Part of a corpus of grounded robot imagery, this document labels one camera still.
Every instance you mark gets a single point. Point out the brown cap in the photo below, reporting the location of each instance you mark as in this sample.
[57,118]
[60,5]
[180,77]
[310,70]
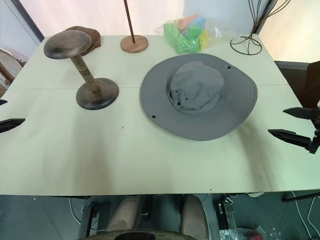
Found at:
[93,37]

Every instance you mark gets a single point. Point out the wooden pole stand, round base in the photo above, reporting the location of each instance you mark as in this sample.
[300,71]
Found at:
[133,45]

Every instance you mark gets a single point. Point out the clear bag of colourful foam blocks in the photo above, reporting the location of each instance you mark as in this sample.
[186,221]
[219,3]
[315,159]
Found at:
[185,40]

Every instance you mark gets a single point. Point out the dark brown chair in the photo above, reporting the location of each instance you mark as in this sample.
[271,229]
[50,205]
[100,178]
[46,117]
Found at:
[311,85]

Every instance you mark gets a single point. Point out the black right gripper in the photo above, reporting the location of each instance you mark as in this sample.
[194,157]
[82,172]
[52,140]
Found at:
[314,146]

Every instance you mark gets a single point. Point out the tan rounded robot leg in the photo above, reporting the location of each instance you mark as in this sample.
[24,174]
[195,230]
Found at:
[125,215]
[193,217]

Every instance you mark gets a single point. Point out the grey side desk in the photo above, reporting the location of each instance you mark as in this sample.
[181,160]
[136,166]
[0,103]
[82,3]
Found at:
[291,72]

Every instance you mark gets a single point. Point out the pale wooden round furniture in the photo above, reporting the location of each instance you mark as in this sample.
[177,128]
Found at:
[8,65]

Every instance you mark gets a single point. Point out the clear plastic bag on floor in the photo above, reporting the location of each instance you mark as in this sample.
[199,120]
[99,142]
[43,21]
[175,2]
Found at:
[250,233]

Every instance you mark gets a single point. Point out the grey wide-brim bucket hat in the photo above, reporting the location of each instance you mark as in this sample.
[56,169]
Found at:
[225,105]

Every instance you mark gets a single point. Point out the black floor bar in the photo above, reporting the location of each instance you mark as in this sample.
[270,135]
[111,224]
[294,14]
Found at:
[302,195]

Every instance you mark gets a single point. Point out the dark wooden mushroom hat stand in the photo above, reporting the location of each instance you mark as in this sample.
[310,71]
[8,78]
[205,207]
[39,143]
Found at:
[66,45]

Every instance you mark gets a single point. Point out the metal table leg bracket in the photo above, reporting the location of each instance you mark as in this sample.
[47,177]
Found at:
[226,215]
[88,220]

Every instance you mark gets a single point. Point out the dark rounded robot torso shape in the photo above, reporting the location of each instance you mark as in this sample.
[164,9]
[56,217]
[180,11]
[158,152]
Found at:
[145,235]

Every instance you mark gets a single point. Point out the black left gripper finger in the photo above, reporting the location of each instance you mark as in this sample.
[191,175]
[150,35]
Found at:
[11,124]
[2,102]

